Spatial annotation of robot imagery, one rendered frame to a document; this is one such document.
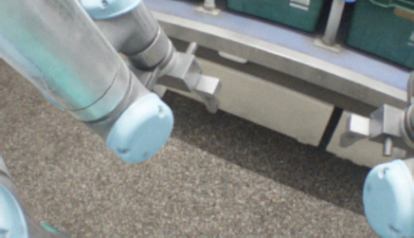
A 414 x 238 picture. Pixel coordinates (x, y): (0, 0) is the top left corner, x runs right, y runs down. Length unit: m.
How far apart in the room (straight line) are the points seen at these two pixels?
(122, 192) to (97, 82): 1.15
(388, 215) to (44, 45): 0.31
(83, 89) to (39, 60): 0.05
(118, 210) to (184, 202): 0.29
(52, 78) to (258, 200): 1.18
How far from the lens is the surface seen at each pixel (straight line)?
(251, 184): 1.38
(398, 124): 0.51
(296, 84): 1.02
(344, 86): 0.96
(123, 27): 0.42
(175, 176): 1.39
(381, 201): 0.31
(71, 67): 0.24
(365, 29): 1.04
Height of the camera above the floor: 1.18
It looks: 46 degrees down
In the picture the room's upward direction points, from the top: straight up
